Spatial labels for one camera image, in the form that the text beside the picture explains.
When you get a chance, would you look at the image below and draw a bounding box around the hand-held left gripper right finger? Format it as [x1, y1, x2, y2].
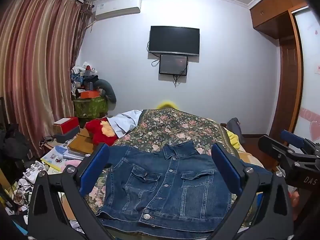
[211, 143, 294, 240]

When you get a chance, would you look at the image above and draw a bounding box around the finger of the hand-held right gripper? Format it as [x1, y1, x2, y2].
[279, 129, 320, 157]
[258, 134, 300, 178]

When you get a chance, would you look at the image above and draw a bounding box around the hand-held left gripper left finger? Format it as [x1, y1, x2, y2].
[26, 142, 118, 240]

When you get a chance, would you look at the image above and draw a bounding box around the blue denim jacket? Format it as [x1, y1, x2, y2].
[96, 140, 273, 230]

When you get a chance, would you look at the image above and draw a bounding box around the pile of mixed clothes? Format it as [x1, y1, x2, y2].
[70, 61, 99, 96]

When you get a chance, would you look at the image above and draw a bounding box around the yellow cloth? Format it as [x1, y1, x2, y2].
[226, 127, 241, 148]

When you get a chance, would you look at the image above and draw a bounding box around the brown cardboard box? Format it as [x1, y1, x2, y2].
[68, 129, 94, 154]

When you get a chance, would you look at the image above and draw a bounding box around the red plush toy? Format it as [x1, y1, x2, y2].
[85, 118, 119, 146]

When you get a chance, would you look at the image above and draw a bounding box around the stack of books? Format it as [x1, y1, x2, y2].
[41, 144, 85, 173]

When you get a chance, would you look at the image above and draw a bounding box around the grey case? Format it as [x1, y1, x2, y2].
[55, 126, 81, 144]

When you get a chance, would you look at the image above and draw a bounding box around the dark grey bag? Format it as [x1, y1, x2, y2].
[226, 117, 242, 140]

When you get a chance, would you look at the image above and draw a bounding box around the red box with white lid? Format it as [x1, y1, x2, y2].
[53, 117, 80, 135]

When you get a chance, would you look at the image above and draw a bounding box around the light blue cloth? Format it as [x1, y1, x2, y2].
[106, 109, 144, 138]

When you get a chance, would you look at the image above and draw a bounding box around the green patterned box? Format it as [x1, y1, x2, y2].
[73, 96, 108, 119]

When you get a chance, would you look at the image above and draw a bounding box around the green floral blanket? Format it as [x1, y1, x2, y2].
[82, 107, 253, 215]

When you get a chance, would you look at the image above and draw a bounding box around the pile of small clutter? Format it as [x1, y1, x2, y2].
[10, 161, 47, 213]

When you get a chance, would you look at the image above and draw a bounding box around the orange box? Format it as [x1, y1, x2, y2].
[80, 90, 101, 99]

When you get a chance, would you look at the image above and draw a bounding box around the yellow plush item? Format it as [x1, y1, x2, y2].
[155, 101, 179, 110]

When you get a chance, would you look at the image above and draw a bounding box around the black bag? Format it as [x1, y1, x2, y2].
[0, 122, 31, 161]

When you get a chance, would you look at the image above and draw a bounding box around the wooden wardrobe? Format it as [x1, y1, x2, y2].
[249, 0, 320, 142]

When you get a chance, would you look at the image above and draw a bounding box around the striped brown curtain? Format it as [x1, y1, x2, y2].
[0, 0, 94, 155]

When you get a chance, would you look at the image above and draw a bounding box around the white air conditioner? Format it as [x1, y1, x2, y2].
[92, 0, 142, 21]

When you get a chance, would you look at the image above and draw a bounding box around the small black wall monitor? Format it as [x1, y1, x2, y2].
[159, 54, 188, 76]

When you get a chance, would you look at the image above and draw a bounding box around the black wall television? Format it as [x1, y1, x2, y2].
[148, 26, 200, 57]

